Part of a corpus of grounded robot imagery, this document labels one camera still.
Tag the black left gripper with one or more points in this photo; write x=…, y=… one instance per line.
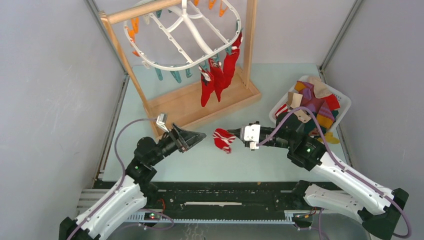
x=190, y=138

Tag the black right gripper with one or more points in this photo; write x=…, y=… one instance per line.
x=236, y=132

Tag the red white striped sock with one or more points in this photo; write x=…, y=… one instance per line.
x=223, y=140

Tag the red Santa sock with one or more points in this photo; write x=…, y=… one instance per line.
x=207, y=86
x=235, y=47
x=218, y=77
x=229, y=67

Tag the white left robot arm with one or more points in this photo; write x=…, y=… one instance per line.
x=132, y=191

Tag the wooden hanger stand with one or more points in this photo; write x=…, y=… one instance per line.
x=182, y=101

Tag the pile of colourful socks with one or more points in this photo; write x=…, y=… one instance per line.
x=313, y=94

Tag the white oval clip hanger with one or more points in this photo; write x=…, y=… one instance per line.
x=186, y=35

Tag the teal clothespin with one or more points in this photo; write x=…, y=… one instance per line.
x=188, y=72
x=159, y=73
x=176, y=75
x=158, y=13
x=229, y=50

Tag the white laundry basket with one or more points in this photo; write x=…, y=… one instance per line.
x=283, y=106

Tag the orange clothespin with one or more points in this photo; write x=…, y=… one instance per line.
x=211, y=4
x=135, y=24
x=223, y=7

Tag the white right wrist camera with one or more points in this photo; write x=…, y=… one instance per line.
x=250, y=135

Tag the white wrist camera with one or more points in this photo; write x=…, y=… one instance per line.
x=250, y=135
x=161, y=121

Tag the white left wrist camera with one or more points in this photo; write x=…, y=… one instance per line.
x=161, y=121

